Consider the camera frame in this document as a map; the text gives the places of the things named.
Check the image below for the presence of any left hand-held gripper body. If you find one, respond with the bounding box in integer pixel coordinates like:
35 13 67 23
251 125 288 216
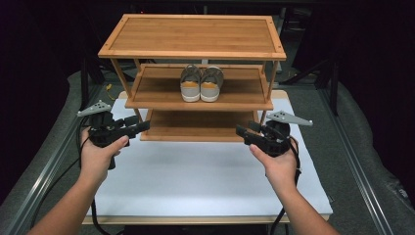
76 99 131 149

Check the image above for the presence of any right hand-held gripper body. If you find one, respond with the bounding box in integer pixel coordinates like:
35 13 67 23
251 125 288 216
258 110 313 159

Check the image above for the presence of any beige sneaker with orange heel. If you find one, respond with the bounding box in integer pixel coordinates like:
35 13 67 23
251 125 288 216
200 66 225 103
179 64 203 103

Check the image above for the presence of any wooden three-tier shoe rack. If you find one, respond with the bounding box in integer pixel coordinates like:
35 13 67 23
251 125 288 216
97 13 288 143

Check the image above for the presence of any person's right hand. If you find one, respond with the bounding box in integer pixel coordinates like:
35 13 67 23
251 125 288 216
249 136 300 195

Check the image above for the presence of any person's left hand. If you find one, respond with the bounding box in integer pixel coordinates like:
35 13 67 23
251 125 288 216
79 126 130 184

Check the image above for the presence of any yellow floor tag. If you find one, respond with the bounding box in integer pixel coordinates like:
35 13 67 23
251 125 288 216
105 83 117 101

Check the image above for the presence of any white table mat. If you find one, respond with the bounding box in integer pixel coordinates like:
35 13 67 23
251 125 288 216
86 97 334 217

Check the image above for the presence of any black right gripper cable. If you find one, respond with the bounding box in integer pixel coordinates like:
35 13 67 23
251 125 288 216
268 136 303 235

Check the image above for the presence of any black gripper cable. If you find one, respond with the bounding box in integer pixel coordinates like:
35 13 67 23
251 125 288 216
75 117 125 235
268 136 303 235

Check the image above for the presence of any black stand post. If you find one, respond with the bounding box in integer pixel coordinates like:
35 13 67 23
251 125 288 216
79 57 91 111
328 57 341 116

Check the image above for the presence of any grey metal floor rail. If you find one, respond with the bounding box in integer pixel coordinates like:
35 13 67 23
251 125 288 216
317 87 394 235
8 85 106 235

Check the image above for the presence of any black floor cable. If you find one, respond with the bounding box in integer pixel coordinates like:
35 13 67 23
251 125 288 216
29 156 82 229

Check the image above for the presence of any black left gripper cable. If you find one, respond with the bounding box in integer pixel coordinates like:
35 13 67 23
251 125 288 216
75 117 125 235

